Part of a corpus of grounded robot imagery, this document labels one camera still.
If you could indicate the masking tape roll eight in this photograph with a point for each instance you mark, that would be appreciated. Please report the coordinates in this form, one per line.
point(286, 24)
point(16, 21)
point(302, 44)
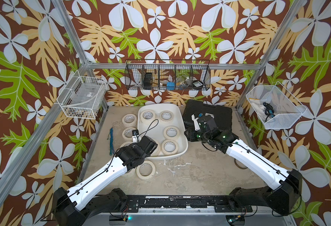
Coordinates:
point(146, 171)

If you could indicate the black wire wall basket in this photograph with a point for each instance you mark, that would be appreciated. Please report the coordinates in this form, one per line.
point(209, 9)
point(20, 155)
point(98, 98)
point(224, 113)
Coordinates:
point(186, 74)

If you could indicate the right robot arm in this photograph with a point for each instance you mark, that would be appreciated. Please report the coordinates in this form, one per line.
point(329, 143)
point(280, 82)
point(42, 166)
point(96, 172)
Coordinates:
point(283, 187)

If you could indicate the masking tape roll two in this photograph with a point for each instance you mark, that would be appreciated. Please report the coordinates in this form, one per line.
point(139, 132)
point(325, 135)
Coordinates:
point(129, 120)

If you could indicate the masking tape roll seven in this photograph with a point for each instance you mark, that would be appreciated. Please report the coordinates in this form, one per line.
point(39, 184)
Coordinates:
point(171, 132)

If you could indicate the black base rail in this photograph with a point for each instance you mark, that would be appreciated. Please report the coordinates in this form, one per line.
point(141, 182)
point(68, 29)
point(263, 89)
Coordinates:
point(219, 203)

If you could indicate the masking tape roll five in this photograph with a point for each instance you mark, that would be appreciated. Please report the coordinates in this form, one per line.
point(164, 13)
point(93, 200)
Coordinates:
point(166, 116)

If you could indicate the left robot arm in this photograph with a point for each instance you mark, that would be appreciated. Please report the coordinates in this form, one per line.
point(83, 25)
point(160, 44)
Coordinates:
point(74, 206)

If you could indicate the masking tape roll three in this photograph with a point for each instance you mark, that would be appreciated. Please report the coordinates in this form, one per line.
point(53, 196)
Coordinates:
point(125, 144)

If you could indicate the blue item in basket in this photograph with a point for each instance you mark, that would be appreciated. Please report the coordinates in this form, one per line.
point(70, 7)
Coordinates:
point(170, 86)

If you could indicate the white wire basket left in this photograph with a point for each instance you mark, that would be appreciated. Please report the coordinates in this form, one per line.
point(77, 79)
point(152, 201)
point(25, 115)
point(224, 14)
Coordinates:
point(82, 96)

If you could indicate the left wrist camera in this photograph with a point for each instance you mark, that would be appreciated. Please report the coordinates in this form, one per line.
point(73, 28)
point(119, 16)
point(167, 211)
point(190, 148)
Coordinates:
point(135, 135)

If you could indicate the white plastic storage box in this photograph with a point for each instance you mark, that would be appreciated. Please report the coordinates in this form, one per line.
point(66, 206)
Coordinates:
point(164, 124)

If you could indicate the masking tape roll six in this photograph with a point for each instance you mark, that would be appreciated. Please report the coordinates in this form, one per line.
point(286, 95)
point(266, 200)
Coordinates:
point(169, 147)

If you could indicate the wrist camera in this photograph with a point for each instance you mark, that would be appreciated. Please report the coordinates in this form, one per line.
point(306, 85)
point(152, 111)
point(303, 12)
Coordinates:
point(204, 122)
point(135, 135)

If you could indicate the black box in basket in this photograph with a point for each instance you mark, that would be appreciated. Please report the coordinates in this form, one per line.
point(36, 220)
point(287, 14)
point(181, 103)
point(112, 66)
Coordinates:
point(147, 81)

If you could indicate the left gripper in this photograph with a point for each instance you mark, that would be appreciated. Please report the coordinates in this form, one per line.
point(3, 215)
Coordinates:
point(148, 154)

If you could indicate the masking tape roll four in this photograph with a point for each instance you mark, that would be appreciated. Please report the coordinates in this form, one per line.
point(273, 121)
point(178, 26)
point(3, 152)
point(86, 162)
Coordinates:
point(147, 116)

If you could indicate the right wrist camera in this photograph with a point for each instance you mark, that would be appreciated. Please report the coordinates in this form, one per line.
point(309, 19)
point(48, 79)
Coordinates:
point(204, 122)

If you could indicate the black plastic tool case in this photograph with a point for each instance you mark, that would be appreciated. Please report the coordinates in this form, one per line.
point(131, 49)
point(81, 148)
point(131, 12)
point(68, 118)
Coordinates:
point(221, 114)

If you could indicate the masking tape roll one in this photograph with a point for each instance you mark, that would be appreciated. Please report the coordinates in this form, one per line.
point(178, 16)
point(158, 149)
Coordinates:
point(127, 134)

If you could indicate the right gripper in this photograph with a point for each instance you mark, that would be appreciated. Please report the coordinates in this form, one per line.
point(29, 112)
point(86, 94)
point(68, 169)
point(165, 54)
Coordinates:
point(190, 135)

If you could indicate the white mesh basket right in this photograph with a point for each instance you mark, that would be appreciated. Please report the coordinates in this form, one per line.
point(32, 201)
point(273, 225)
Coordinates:
point(276, 107)

